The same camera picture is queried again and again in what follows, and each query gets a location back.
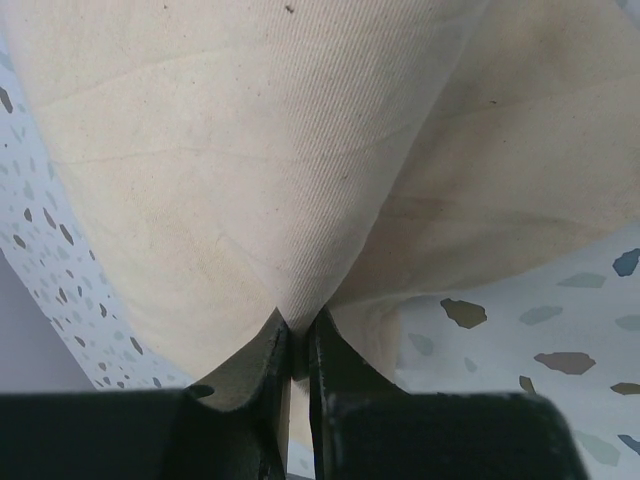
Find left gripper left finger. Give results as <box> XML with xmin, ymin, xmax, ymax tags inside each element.
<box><xmin>1</xmin><ymin>312</ymin><xmax>290</xmax><ymax>479</ymax></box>

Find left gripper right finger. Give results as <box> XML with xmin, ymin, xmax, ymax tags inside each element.
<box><xmin>309</xmin><ymin>309</ymin><xmax>588</xmax><ymax>480</ymax></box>

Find beige cloth mat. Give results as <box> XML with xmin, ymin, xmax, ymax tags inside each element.
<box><xmin>0</xmin><ymin>0</ymin><xmax>640</xmax><ymax>446</ymax></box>

